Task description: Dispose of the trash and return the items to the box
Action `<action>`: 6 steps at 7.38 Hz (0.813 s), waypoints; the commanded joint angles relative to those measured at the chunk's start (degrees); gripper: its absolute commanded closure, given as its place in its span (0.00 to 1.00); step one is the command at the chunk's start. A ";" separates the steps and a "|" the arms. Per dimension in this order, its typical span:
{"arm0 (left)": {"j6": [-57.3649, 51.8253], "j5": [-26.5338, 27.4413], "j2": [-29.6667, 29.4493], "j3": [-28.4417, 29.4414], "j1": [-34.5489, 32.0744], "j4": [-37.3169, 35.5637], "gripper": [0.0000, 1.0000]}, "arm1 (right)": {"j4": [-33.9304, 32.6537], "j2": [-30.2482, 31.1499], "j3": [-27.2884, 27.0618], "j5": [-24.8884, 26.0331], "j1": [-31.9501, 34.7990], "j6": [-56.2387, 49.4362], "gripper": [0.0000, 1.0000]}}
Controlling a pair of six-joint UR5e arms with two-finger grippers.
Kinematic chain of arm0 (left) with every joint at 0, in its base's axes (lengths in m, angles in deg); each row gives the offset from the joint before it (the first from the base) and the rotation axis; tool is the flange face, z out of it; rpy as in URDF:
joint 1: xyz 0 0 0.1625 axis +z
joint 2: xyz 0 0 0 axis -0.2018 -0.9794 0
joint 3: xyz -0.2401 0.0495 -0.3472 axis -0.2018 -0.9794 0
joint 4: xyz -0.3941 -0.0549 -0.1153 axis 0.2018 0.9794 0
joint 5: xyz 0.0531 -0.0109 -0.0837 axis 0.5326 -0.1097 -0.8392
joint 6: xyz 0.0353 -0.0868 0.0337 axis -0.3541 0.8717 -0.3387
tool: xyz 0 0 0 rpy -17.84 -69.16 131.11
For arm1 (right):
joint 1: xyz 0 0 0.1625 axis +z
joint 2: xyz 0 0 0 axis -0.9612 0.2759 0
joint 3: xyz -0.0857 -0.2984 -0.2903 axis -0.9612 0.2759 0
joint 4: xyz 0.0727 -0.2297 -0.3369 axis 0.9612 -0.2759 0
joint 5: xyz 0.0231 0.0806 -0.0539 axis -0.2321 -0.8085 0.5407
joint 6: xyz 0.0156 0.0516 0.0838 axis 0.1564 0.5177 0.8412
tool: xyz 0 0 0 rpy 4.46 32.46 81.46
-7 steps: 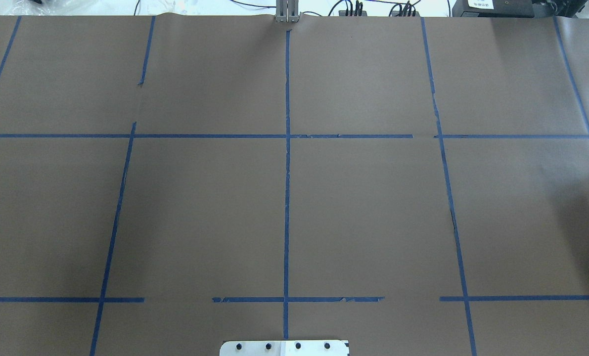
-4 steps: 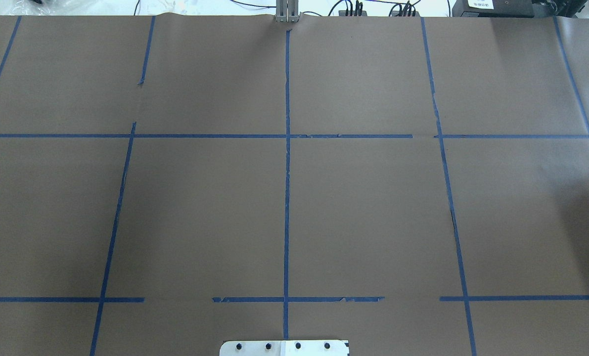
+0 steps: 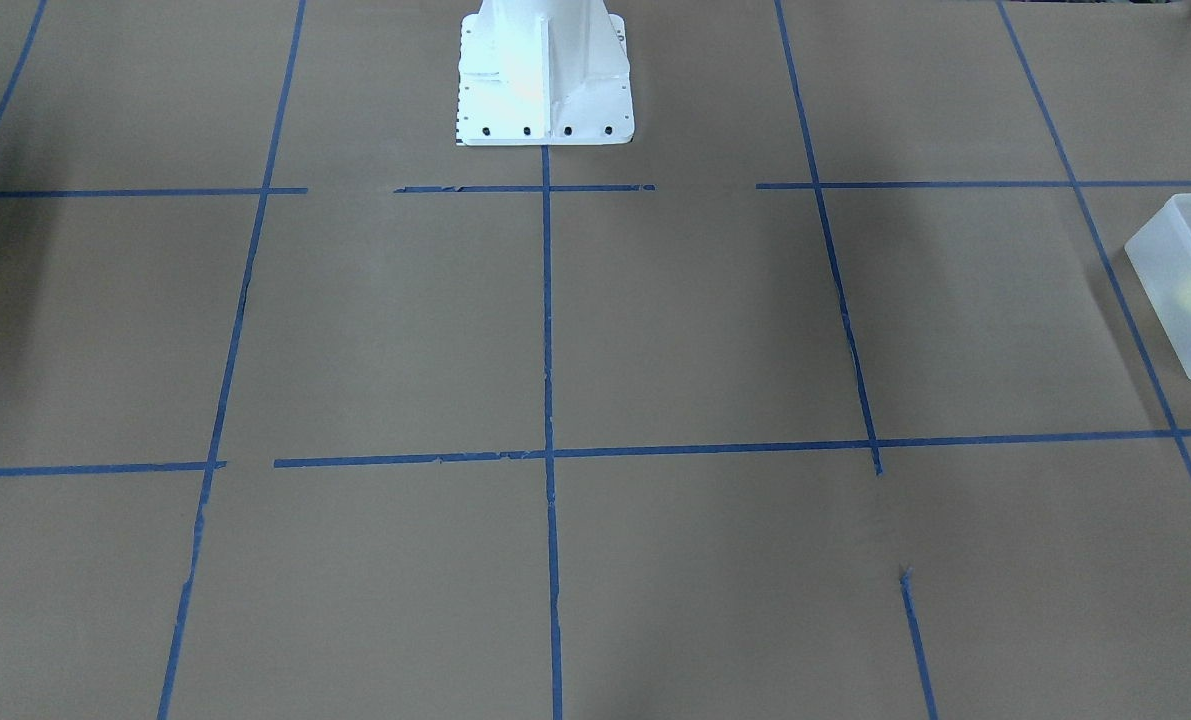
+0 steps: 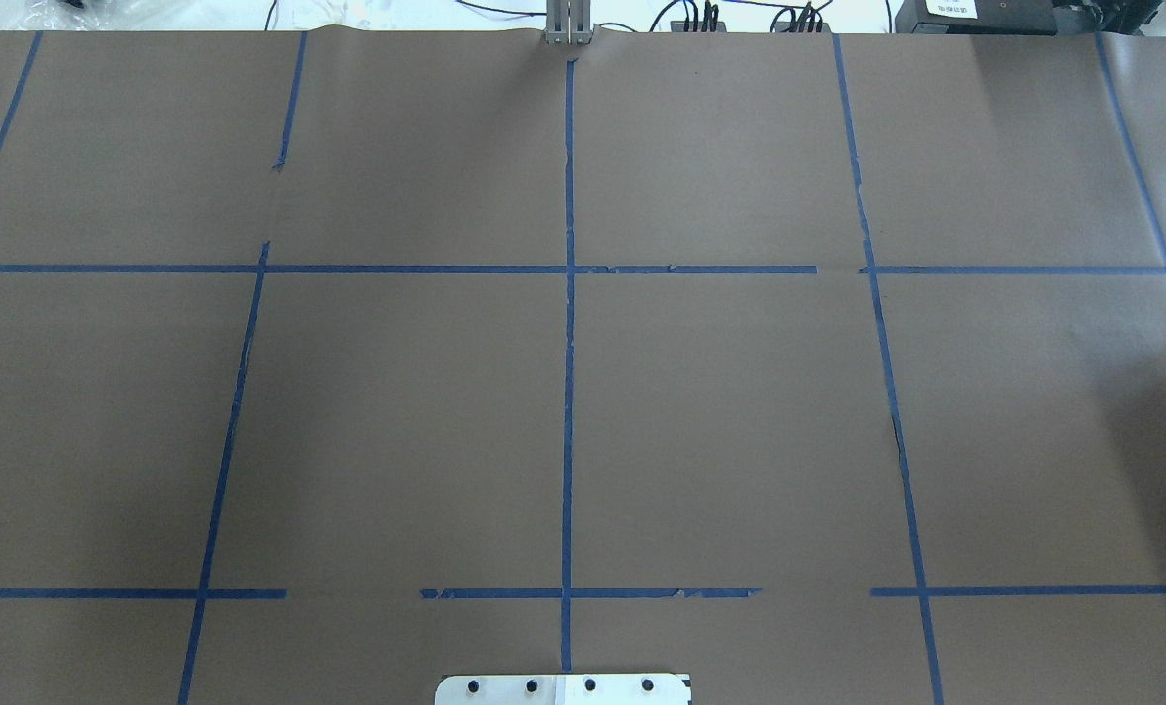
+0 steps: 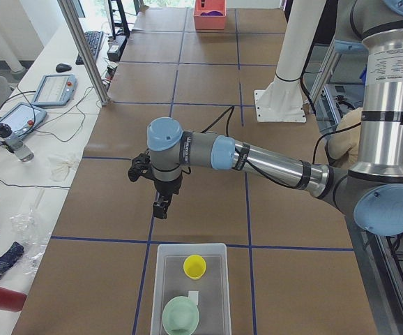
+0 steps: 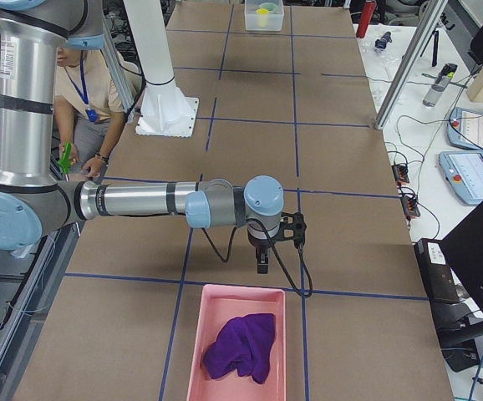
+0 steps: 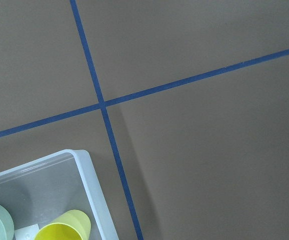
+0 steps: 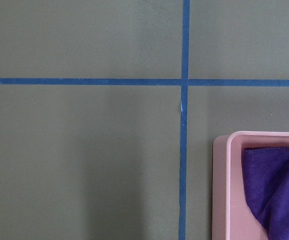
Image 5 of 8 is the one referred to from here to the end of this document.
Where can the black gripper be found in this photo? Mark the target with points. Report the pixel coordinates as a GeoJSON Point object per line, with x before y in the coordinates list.
{"type": "Point", "coordinates": [167, 187]}

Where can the purple microfiber cloth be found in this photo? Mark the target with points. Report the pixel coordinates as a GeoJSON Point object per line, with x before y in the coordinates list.
{"type": "Point", "coordinates": [212, 13]}

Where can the yellow plastic cup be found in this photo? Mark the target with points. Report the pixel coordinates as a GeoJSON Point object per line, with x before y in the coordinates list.
{"type": "Point", "coordinates": [194, 267]}

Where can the mint green bowl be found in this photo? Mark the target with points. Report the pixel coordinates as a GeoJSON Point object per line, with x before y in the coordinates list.
{"type": "Point", "coordinates": [180, 316]}

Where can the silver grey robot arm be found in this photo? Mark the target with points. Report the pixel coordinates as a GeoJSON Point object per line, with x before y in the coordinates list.
{"type": "Point", "coordinates": [370, 192]}

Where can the translucent white plastic box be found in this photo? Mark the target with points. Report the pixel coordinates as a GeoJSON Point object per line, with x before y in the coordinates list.
{"type": "Point", "coordinates": [213, 286]}

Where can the black computer box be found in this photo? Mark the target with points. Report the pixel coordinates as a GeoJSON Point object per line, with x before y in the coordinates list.
{"type": "Point", "coordinates": [116, 48]}

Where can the white label in box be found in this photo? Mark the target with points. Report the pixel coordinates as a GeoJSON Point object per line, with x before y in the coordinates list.
{"type": "Point", "coordinates": [193, 295]}

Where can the pink plastic bin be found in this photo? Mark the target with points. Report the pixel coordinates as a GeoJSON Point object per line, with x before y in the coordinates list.
{"type": "Point", "coordinates": [210, 22]}

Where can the crumpled white tissue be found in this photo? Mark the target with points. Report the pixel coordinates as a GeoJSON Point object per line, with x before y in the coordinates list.
{"type": "Point", "coordinates": [61, 165]}

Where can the black keyboard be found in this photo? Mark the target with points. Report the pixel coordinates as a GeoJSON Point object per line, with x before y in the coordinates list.
{"type": "Point", "coordinates": [94, 40]}

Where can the upper teach pendant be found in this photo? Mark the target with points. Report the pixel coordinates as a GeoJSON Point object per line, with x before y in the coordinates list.
{"type": "Point", "coordinates": [55, 90]}

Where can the teach pendant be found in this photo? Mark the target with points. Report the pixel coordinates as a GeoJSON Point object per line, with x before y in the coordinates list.
{"type": "Point", "coordinates": [24, 118]}
{"type": "Point", "coordinates": [55, 90]}

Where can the black computer mouse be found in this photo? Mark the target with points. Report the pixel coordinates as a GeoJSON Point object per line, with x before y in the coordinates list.
{"type": "Point", "coordinates": [61, 68]}

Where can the folded blue umbrella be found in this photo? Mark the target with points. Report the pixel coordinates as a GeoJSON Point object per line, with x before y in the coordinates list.
{"type": "Point", "coordinates": [10, 257]}

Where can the lower teach pendant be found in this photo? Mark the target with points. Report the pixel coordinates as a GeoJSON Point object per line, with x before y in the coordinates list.
{"type": "Point", "coordinates": [24, 118]}

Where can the clear water bottle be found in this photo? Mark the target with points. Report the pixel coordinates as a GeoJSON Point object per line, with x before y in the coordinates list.
{"type": "Point", "coordinates": [13, 141]}

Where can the seated person in beige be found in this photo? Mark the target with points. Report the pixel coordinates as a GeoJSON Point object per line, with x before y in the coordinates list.
{"type": "Point", "coordinates": [343, 147]}

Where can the red fire extinguisher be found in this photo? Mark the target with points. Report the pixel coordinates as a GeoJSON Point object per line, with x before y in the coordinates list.
{"type": "Point", "coordinates": [11, 300]}

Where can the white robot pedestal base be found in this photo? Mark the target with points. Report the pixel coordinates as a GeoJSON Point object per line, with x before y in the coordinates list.
{"type": "Point", "coordinates": [282, 100]}

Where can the aluminium frame post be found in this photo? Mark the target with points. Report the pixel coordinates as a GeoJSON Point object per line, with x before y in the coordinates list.
{"type": "Point", "coordinates": [72, 20]}

